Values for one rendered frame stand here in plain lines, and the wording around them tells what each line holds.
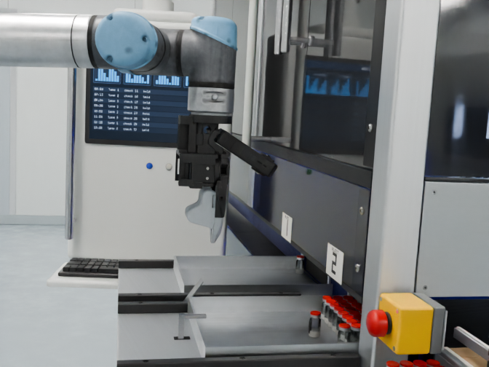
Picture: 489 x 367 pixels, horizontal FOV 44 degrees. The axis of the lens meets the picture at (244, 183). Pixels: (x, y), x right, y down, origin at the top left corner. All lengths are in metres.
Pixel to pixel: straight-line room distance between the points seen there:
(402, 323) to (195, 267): 0.79
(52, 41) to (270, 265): 0.95
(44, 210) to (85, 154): 4.67
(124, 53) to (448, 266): 0.60
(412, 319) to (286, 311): 0.44
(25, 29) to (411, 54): 0.56
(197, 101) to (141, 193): 0.97
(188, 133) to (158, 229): 0.95
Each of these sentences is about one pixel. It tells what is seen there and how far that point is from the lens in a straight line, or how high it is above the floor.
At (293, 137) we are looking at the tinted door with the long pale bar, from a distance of 1.48.
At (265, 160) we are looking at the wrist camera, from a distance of 0.99.
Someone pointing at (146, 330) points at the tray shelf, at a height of 0.88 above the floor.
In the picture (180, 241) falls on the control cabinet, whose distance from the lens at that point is 1.91.
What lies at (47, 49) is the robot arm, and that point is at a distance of 0.89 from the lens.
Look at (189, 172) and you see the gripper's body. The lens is 0.96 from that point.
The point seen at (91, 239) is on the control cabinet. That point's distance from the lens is 1.95.
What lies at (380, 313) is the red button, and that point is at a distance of 0.92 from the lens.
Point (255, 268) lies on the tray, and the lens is 1.61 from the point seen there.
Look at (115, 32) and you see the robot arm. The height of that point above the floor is 1.39.
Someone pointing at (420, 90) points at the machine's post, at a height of 1.34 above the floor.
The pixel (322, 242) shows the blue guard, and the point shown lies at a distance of 1.23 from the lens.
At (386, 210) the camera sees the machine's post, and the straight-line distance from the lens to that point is 0.96.
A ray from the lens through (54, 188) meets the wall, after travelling 6.52.
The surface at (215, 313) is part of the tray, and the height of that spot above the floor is 0.88.
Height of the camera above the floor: 1.30
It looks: 7 degrees down
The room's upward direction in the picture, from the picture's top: 3 degrees clockwise
